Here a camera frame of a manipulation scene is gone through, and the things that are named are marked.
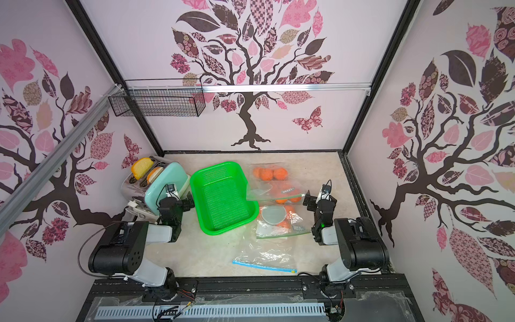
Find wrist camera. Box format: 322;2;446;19
164;184;181;200
317;179;332;202

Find mint green toaster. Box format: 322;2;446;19
121;156;190;222

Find white slotted cable duct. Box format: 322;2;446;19
92;303;326;321

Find aluminium rail back wall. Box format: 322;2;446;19
202;83;371;93

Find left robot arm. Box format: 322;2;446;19
79;193;194;300

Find aluminium rail wall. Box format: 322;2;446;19
1;84;122;234
202;83;371;93

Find oranges in far bag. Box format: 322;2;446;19
252;167;289;181

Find yellow bread slice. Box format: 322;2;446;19
131;158;154;181

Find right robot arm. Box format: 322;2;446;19
303;193;390;283

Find aluminium rail left wall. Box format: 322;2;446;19
1;84;122;234

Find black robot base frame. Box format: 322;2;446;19
78;273;423;321

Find far green zip bag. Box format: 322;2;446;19
245;163;308;204

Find near green zip bag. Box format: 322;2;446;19
256;205;311;239

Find orange toast slice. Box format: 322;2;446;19
146;166;164;185

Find green plastic basket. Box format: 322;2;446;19
190;161;260;236

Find black wire wall basket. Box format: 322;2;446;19
109;76;207;118

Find blue zip clear bag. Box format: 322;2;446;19
232;238;298;274

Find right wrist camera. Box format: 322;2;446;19
317;179;332;202

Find green zip bag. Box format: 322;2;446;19
256;205;311;239
245;163;308;204

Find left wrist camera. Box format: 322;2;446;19
164;184;181;200

